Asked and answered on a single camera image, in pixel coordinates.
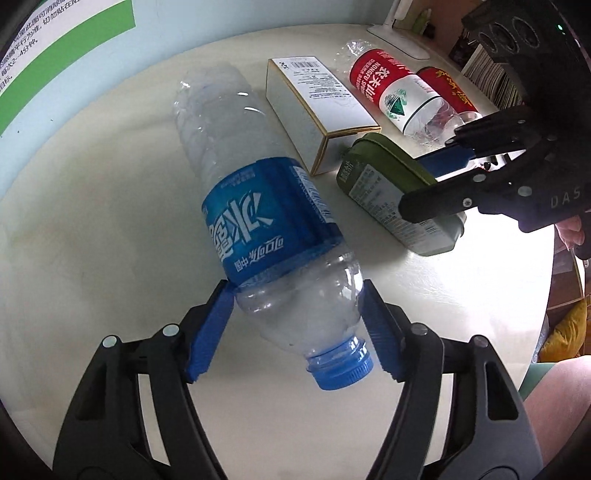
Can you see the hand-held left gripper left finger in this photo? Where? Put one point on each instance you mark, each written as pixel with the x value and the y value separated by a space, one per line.
pixel 210 334

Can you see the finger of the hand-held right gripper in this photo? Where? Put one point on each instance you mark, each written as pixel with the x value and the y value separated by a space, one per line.
pixel 445 161
pixel 434 205

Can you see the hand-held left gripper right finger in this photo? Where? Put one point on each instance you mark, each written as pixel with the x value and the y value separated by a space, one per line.
pixel 376 332

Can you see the green drink carton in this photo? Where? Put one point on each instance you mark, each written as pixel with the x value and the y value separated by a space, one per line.
pixel 374 184

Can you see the blue label plastic bottle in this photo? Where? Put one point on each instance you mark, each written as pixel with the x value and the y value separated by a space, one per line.
pixel 268 221

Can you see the white box with gold trim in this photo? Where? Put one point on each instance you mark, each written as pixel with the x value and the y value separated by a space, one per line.
pixel 318 101

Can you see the person's right hand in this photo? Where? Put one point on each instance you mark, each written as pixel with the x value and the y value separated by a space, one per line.
pixel 570 233

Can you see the red can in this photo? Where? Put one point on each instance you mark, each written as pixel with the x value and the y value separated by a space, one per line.
pixel 450 90

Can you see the red and white label bottle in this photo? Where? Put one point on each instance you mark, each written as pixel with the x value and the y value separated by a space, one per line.
pixel 392 87

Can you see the stack of books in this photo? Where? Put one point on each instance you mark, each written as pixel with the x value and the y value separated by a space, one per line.
pixel 491 76

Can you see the white lamp base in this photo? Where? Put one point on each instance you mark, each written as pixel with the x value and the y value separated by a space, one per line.
pixel 401 39

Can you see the wooden shelf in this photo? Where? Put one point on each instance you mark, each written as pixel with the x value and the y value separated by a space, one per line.
pixel 565 277

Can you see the yellow cushion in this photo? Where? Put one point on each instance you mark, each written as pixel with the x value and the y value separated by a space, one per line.
pixel 568 332

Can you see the person's leg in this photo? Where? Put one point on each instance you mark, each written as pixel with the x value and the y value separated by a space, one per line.
pixel 563 406

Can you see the green and white wall poster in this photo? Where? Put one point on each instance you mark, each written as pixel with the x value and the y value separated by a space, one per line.
pixel 69 50

